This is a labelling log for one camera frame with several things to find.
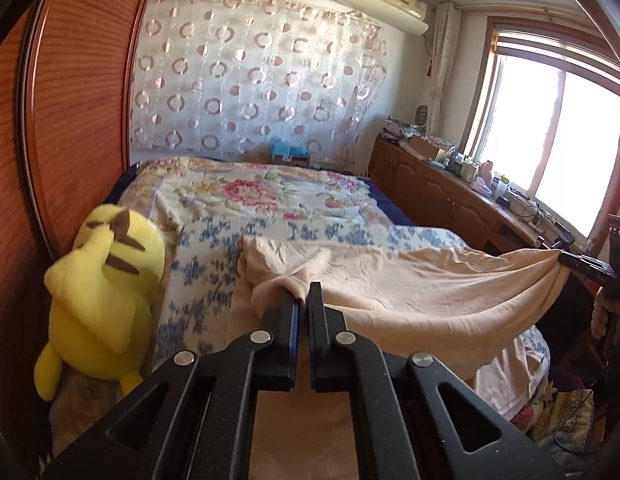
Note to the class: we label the blue floral bed sheet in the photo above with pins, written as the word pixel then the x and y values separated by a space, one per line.
pixel 209 260

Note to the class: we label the person's right hand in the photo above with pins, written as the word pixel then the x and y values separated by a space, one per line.
pixel 604 317

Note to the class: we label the tan blanket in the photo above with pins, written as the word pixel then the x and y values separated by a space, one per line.
pixel 84 410

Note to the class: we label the yellow plush toy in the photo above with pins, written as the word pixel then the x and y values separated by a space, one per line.
pixel 104 300

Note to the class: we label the long wooden cabinet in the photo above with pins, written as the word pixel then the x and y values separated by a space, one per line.
pixel 440 195

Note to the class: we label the floral side curtain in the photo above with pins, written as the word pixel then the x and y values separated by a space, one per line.
pixel 442 70

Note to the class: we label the oval woven fan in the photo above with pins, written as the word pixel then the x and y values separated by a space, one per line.
pixel 422 112

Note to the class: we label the pink floral quilt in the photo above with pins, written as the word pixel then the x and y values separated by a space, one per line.
pixel 255 192

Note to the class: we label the circle patterned sheer curtain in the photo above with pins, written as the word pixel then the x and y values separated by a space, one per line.
pixel 250 75

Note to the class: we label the dark blue bed base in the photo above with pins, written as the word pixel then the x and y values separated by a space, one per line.
pixel 390 207

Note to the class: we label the cardboard box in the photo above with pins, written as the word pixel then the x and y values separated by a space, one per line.
pixel 424 147

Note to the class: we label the window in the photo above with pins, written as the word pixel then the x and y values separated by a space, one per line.
pixel 555 125

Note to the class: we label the pale pink sheet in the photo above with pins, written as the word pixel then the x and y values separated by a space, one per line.
pixel 510 375

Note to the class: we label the colourful patterned blanket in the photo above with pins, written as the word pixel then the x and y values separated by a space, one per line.
pixel 565 412

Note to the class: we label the blue fluffy toy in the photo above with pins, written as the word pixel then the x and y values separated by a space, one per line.
pixel 287 149

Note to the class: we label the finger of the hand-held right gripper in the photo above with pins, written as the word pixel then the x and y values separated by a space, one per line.
pixel 582 264

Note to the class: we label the white air conditioner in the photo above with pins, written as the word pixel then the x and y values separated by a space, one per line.
pixel 385 2

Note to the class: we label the beige printed t-shirt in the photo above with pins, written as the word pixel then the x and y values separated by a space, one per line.
pixel 415 295

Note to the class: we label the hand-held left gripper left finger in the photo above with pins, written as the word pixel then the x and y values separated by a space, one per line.
pixel 292 340

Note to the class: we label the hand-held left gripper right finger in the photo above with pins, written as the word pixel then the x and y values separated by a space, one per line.
pixel 314 340

